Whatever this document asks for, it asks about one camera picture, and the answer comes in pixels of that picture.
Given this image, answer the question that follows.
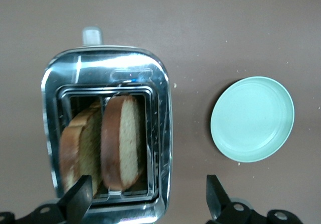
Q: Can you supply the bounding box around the brown bread slice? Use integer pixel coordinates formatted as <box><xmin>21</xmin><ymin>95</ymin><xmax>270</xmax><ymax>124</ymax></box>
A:
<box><xmin>59</xmin><ymin>100</ymin><xmax>104</xmax><ymax>197</ymax></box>
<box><xmin>100</xmin><ymin>94</ymin><xmax>147</xmax><ymax>192</ymax></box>

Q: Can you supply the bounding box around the green plate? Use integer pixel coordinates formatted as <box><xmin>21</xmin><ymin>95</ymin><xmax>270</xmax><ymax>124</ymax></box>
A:
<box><xmin>210</xmin><ymin>76</ymin><xmax>295</xmax><ymax>163</ymax></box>

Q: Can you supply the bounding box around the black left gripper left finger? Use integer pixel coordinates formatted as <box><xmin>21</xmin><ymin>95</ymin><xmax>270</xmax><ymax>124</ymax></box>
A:
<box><xmin>0</xmin><ymin>175</ymin><xmax>93</xmax><ymax>224</ymax></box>

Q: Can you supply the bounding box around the beige chrome toaster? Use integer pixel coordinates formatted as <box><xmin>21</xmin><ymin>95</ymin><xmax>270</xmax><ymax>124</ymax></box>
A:
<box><xmin>41</xmin><ymin>27</ymin><xmax>174</xmax><ymax>222</ymax></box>

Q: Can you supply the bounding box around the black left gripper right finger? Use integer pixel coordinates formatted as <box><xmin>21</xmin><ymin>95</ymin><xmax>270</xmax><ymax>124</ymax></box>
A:
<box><xmin>206</xmin><ymin>175</ymin><xmax>301</xmax><ymax>224</ymax></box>

